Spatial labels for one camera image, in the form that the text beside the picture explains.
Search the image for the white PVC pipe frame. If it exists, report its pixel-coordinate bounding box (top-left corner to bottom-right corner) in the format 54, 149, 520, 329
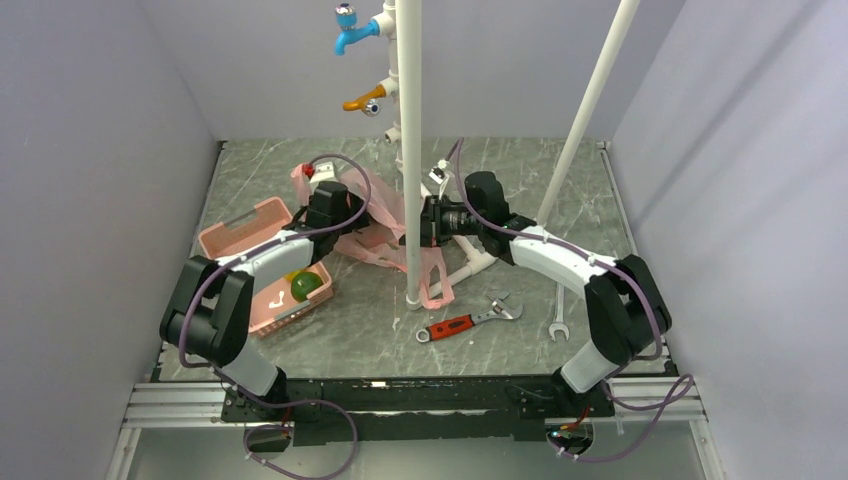
380, 0, 643, 311

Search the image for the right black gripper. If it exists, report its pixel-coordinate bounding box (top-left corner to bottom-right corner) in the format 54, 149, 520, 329
399, 196, 486, 248

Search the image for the blue faucet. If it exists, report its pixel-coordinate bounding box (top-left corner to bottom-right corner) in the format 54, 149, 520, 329
334, 3, 381, 56

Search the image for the pink plastic basket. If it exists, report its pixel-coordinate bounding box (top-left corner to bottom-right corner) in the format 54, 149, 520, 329
198, 197, 334, 338

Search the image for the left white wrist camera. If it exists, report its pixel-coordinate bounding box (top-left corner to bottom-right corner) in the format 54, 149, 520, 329
302, 161, 338, 193

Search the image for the orange faucet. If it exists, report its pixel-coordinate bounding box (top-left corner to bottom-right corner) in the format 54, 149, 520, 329
342, 84, 387, 117

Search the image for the yellow fake fruit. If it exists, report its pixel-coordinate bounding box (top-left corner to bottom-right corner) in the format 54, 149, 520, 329
283, 270, 301, 282

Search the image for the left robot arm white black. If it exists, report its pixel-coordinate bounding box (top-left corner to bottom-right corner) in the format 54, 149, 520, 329
159, 181, 371, 420

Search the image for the silver open end wrench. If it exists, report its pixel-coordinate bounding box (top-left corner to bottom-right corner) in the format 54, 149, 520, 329
548, 284, 570, 342

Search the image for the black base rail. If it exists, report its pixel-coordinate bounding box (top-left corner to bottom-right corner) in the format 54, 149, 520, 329
221, 374, 615, 446

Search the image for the pink plastic bag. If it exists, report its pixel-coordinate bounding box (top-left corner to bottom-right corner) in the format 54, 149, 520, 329
330, 167, 455, 310

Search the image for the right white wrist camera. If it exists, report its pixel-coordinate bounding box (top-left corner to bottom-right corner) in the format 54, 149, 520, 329
428, 159, 450, 187

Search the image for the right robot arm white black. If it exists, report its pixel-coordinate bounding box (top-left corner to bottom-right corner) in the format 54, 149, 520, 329
420, 171, 672, 415

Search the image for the dark green fake lime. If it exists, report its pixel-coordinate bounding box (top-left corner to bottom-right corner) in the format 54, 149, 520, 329
290, 271, 324, 302

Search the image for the red handled adjustable wrench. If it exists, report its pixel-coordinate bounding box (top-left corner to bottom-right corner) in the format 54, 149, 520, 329
414, 293, 524, 344

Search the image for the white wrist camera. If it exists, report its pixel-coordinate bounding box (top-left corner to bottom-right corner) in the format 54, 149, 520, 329
428, 159, 450, 187
302, 161, 338, 193

